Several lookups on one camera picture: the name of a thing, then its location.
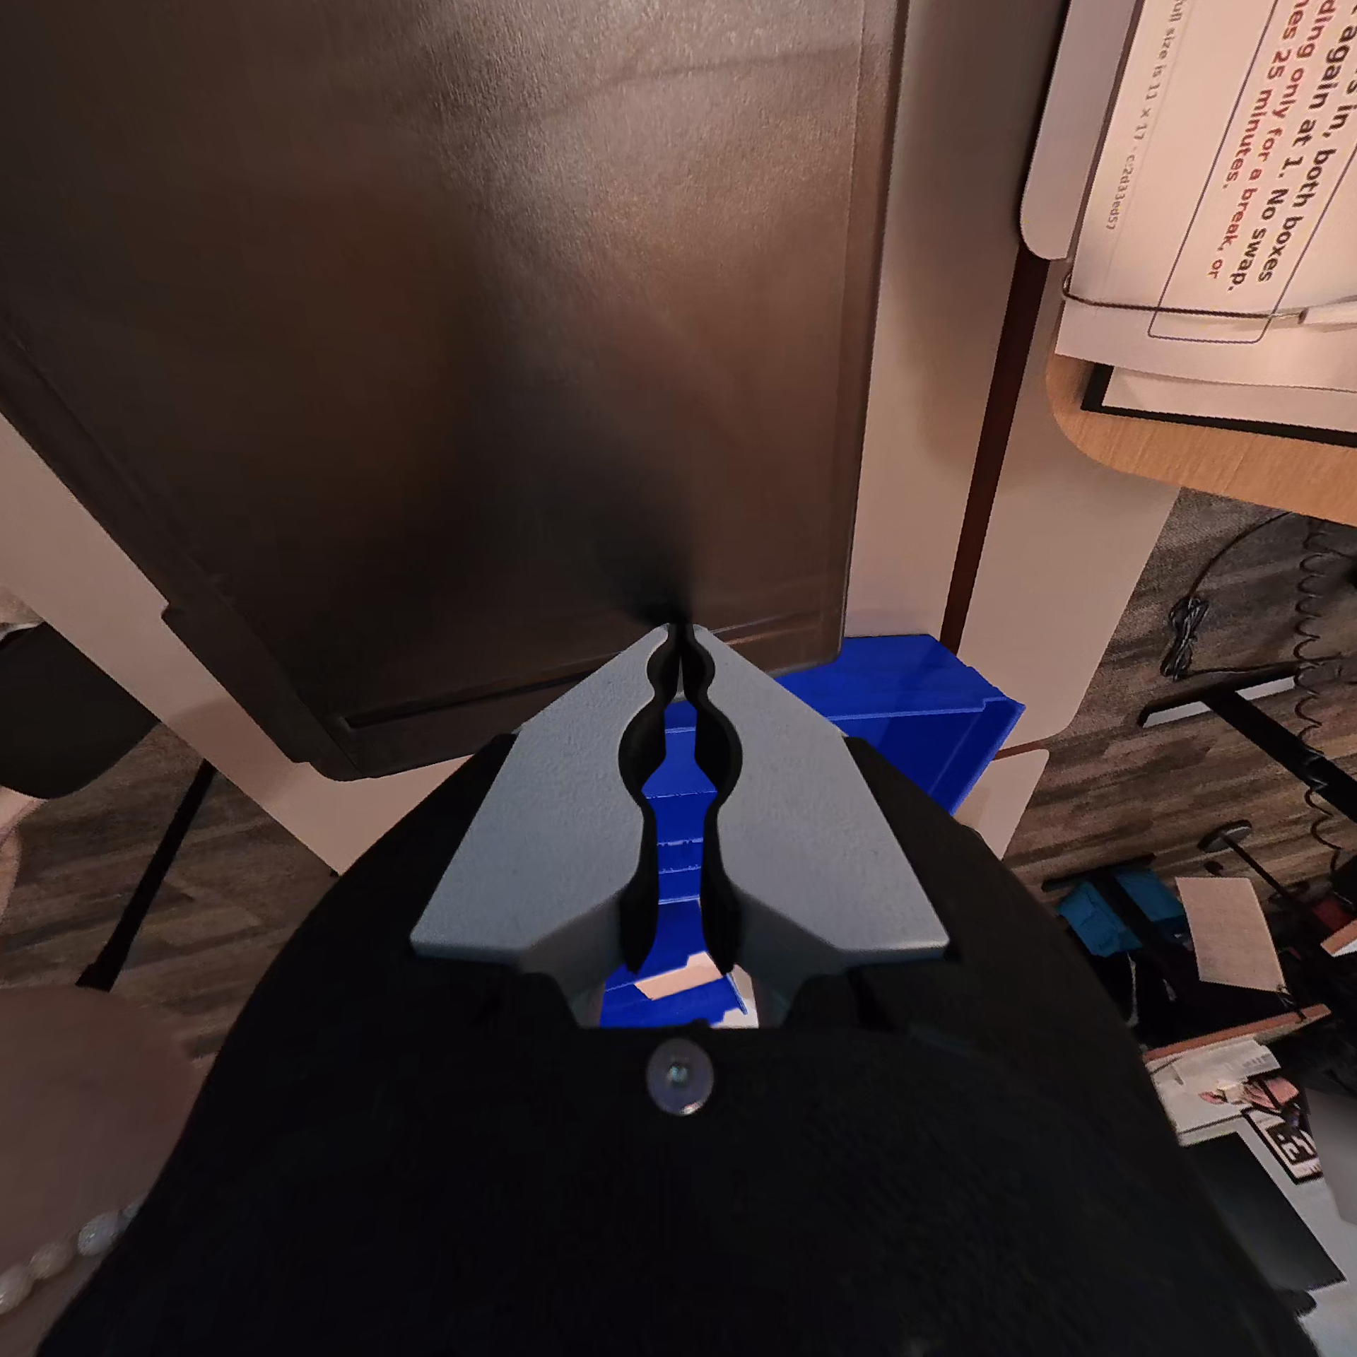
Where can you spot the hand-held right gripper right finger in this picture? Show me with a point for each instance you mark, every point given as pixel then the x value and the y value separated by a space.
pixel 827 859

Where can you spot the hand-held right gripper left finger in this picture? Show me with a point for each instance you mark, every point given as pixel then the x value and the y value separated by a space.
pixel 529 849

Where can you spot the black drawer organizer cabinet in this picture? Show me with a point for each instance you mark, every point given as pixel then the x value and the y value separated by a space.
pixel 423 319

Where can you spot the person's left forearm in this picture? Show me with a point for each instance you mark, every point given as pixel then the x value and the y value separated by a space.
pixel 84 1114

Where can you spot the blue plastic storage bin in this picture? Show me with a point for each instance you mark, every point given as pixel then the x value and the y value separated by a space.
pixel 911 710

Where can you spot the blue floor object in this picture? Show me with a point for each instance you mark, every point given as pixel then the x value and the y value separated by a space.
pixel 1113 912

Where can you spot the brown cardboard piece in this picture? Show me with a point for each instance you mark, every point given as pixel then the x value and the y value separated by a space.
pixel 1234 933

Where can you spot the black metal stand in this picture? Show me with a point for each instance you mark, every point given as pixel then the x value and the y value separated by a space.
pixel 1261 721

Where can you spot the printed tag sheet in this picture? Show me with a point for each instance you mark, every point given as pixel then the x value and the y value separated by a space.
pixel 1240 1093

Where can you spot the light wooden table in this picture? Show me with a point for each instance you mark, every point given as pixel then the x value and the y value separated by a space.
pixel 1166 468

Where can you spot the black bordered paper sheet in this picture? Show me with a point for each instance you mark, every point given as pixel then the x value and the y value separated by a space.
pixel 1187 402

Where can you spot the white cardboard piece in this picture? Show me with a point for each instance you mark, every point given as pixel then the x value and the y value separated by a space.
pixel 1059 138

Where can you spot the white printed paper sheet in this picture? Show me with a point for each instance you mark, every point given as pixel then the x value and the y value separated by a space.
pixel 1197 159

